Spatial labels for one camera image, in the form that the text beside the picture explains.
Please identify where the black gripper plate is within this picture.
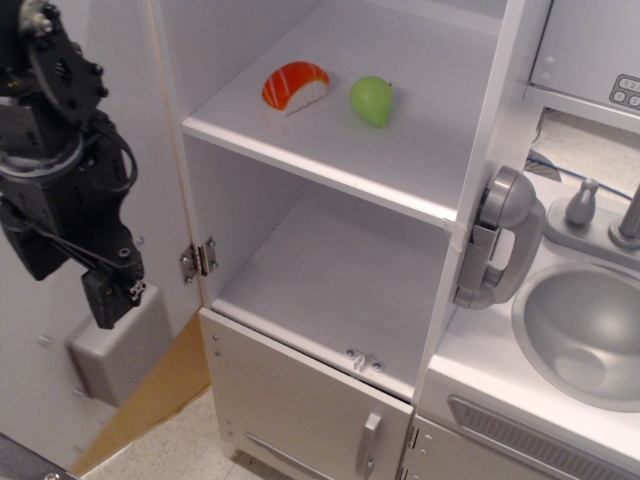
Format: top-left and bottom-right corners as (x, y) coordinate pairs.
(1, 139), (146, 330)

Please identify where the white toy fridge door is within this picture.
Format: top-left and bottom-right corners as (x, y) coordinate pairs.
(1, 1), (193, 470)

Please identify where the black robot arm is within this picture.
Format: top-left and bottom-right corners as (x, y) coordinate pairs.
(1, 1), (145, 330)

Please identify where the white fridge shelf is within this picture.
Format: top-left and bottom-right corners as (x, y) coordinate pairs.
(183, 1), (499, 225)

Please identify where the silver ice dispenser panel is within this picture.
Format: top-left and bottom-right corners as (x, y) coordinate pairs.
(65, 284), (173, 408)

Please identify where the metal door hinge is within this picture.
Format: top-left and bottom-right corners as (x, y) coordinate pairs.
(178, 237), (219, 285)

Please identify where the plywood board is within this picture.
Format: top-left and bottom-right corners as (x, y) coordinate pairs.
(71, 316), (210, 475)

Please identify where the black equipment base corner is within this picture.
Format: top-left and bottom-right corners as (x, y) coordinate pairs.
(1, 434), (77, 480)

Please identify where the white lower freezer door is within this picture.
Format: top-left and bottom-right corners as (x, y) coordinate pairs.
(199, 308), (412, 479)

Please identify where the toy salmon sushi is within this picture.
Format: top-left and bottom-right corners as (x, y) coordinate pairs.
(261, 61), (330, 115)

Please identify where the white door latch catch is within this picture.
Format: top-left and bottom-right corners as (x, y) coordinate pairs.
(344, 348), (385, 373)

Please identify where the green toy pear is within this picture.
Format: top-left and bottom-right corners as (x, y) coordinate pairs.
(349, 76), (393, 128)

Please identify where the grey toy telephone handset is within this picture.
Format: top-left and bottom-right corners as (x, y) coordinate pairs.
(454, 166), (546, 310)

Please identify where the grey toy faucet set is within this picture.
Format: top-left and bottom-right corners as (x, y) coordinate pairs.
(544, 178), (639, 270)

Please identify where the silver toy sink basin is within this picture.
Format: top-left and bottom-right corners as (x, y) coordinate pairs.
(512, 263), (639, 413)

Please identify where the grey oven vent panel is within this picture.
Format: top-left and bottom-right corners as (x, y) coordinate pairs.
(447, 396), (639, 480)

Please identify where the toy microwave with keypad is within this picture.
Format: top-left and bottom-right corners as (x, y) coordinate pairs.
(525, 1), (639, 133)

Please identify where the blue cable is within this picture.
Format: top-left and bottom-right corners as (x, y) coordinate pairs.
(525, 155), (636, 201)

